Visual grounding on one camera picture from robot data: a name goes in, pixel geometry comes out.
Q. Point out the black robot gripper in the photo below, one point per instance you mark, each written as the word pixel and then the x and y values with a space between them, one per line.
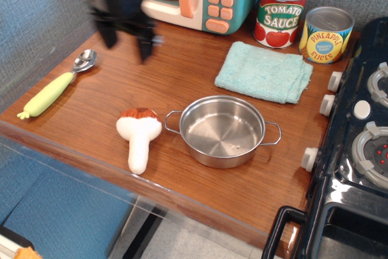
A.
pixel 126 15

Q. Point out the light blue cloth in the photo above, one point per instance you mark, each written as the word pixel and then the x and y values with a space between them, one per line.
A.
pixel 264 74

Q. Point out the plush mushroom toy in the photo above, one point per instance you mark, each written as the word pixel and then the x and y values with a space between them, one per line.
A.
pixel 138 126

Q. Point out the tomato sauce can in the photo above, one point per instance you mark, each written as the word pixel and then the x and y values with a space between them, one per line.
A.
pixel 277 22

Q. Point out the pineapple slices can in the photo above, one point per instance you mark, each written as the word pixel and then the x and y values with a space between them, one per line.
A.
pixel 325 34

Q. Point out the grey stove knob middle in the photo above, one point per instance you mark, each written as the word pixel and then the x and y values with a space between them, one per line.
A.
pixel 326 105

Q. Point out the grey stove knob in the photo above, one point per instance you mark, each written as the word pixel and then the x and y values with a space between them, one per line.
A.
pixel 309 157
pixel 326 105
pixel 334 81

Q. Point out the grey stove knob top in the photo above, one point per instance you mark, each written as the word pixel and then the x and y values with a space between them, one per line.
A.
pixel 334 81

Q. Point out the grey stove knob bottom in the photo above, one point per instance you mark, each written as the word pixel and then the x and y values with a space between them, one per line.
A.
pixel 309 157

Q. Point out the orange fuzzy object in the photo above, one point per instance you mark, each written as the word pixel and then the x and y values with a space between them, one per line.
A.
pixel 26 253

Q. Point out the black toy stove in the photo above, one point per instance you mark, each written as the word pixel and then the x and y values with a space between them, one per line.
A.
pixel 346 213

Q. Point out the spoon with green handle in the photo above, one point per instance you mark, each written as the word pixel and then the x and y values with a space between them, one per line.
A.
pixel 51 92

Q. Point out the steel pot with handles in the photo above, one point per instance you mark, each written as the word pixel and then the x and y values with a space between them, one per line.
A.
pixel 220 131

